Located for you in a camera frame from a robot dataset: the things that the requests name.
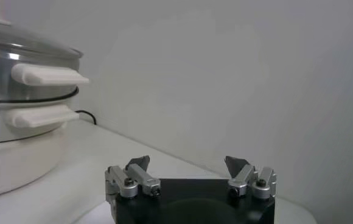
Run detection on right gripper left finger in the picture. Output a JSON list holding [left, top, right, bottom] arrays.
[[105, 155, 161, 200]]

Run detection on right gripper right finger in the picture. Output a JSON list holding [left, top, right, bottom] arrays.
[[224, 156, 278, 200]]

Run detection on round glass pot lid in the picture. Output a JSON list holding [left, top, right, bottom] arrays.
[[0, 0, 85, 60]]

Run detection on white round plate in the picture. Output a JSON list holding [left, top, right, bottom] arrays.
[[71, 197, 319, 224]]

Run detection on white electric cooker base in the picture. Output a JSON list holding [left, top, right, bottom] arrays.
[[0, 88, 82, 200]]

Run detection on black cooker power cord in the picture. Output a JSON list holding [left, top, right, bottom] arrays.
[[74, 110, 97, 125]]

